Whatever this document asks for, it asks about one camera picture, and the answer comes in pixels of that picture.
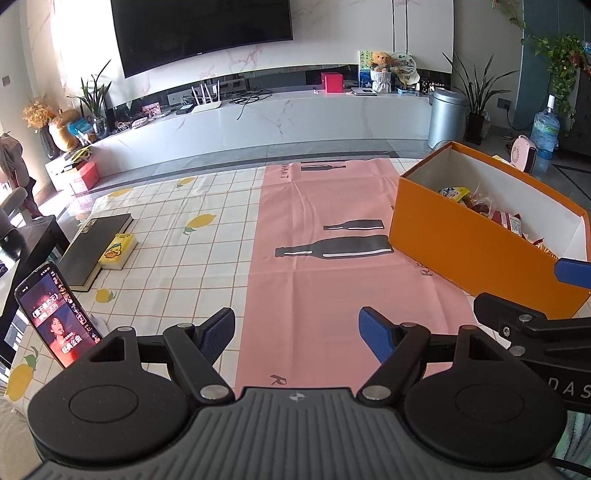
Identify yellow white America snack bag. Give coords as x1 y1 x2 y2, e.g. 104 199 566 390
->
438 186 470 203

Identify yellow duck tissue pack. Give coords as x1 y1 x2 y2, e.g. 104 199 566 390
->
98 233 137 270

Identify red fries snack bag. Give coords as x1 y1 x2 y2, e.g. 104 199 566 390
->
491 210 523 237

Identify pink small heater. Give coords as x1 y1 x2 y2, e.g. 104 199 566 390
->
509 135 537 174

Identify red box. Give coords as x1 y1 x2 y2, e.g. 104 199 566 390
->
322 72 344 94

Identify black book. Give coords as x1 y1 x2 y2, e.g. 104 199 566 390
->
57 213 132 292

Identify smartphone lit screen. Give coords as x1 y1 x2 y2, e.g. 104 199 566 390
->
14 261 103 368

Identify silver trash can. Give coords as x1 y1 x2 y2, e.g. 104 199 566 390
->
427 89 469 149

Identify orange cardboard box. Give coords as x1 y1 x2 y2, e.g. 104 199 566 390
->
390 142 590 319

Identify white router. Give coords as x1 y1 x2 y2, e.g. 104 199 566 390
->
191 82 221 113

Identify brown clear pastry bag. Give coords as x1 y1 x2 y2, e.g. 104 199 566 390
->
461 191 495 218

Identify black television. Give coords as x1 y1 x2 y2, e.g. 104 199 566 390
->
111 0 294 77

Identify blue water jug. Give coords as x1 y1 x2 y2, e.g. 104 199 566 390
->
531 95 560 160

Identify white tv cabinet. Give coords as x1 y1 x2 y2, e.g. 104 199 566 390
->
44 89 433 190

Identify potted green plant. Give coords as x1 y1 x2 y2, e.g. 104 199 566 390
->
442 52 516 145

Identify teddy bear toy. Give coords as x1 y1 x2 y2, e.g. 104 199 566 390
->
370 51 400 72

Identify pink bottle print mat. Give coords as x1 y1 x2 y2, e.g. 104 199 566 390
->
235 158 476 388

